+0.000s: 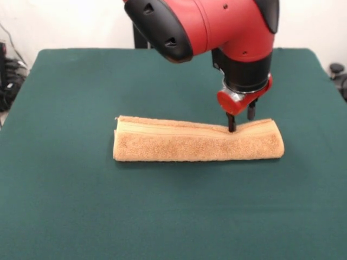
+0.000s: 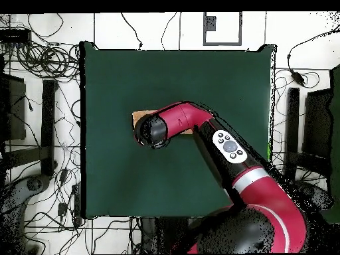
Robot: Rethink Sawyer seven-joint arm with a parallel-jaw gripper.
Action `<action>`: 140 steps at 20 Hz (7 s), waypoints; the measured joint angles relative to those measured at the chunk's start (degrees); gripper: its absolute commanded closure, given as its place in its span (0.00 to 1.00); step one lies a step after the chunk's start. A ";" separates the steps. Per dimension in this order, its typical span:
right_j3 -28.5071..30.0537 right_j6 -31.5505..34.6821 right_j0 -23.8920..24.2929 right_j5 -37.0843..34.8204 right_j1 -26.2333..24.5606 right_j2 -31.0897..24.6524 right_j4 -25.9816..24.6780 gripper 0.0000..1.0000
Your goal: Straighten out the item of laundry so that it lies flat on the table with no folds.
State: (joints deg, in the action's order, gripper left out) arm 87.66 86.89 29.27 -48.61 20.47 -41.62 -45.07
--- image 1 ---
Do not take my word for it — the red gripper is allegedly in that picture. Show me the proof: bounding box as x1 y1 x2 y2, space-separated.
216 74 274 133

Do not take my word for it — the tan terry towel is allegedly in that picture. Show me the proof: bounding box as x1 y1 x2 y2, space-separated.
112 115 285 163

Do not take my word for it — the dark green table cloth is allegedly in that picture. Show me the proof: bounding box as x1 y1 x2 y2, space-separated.
0 47 347 260

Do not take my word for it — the black upright stand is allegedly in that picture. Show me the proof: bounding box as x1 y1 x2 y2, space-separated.
132 23 152 49

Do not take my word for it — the black box device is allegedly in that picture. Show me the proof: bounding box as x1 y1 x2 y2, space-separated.
0 42 7 82

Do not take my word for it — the black coiled cable bundle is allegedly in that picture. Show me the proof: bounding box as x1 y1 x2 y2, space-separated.
0 58 29 112

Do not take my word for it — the thin grey cable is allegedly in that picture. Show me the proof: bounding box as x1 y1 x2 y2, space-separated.
0 23 28 66

